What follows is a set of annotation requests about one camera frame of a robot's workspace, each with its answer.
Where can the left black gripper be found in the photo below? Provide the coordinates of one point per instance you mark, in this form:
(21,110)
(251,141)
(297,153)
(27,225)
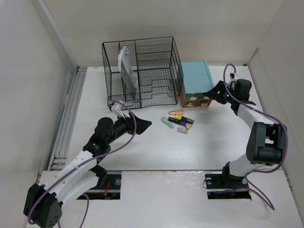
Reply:
(129,122)

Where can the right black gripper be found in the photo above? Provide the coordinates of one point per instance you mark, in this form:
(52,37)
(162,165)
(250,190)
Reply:
(213,93)

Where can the green highlighter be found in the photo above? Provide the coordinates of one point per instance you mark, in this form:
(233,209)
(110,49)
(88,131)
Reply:
(167,122)

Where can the teal and orange drawer box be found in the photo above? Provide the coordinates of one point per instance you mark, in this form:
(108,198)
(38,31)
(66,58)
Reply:
(197,80)

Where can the yellow highlighter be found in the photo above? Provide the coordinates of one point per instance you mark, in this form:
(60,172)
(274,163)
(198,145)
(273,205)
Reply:
(179,117)

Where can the purple black highlighter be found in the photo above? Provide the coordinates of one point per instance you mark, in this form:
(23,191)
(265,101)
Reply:
(179,122)

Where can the black setup guide booklet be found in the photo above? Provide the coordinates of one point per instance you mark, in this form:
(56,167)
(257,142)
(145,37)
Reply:
(129,77)

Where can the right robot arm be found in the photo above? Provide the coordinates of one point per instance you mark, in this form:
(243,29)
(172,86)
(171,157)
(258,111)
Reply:
(267,140)

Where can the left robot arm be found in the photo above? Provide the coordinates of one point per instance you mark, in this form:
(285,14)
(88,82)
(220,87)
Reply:
(44,203)

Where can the orange highlighter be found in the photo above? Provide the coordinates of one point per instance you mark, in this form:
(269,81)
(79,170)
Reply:
(176,112)

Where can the grey eraser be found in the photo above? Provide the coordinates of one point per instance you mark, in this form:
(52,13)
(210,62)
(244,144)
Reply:
(182,130)

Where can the small wooden block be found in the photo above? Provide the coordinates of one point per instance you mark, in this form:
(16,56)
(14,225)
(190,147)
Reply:
(189,126)

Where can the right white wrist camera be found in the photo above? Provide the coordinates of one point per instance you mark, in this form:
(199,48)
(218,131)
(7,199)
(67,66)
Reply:
(234,78)

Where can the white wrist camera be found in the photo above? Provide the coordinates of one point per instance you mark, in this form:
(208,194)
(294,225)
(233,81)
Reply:
(117,108)
(234,78)

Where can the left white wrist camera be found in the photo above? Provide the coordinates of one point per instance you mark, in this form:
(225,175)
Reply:
(117,108)

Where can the black wire mesh organizer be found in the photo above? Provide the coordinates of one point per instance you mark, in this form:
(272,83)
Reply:
(155,62)

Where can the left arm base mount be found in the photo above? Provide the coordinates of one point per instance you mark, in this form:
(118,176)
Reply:
(108,188)

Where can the aluminium rail frame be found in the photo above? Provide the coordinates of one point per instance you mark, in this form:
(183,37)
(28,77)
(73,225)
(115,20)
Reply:
(58,155)

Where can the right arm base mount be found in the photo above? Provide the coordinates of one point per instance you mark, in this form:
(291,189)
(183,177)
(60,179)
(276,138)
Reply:
(220,185)

